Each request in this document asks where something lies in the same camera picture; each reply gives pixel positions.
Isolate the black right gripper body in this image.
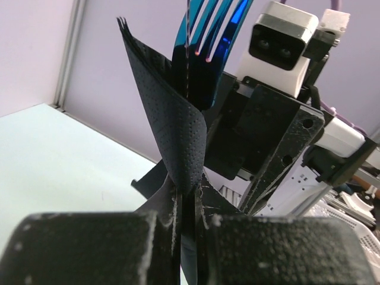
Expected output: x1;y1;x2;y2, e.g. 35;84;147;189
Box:
204;72;321;181

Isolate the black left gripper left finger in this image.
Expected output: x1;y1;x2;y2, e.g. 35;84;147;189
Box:
1;191;181;284

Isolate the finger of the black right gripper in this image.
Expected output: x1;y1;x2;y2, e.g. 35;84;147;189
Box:
239;109;325;214

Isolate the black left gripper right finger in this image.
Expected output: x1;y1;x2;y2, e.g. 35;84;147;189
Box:
194;189;376;285

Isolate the black paper napkin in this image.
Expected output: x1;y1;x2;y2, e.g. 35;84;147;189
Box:
118;17;207;284

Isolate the blue metal fork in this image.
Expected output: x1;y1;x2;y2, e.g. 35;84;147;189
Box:
172;1;252;111

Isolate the purple blue metal knife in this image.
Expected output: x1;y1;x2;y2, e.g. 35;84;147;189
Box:
185;0;191;99

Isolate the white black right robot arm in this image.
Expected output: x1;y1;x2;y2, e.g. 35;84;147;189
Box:
205;74;375;214

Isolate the white background storage basket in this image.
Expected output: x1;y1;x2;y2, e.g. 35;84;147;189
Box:
304;191;379;259

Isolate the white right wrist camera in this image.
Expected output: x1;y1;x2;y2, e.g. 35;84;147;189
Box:
234;1;351;99

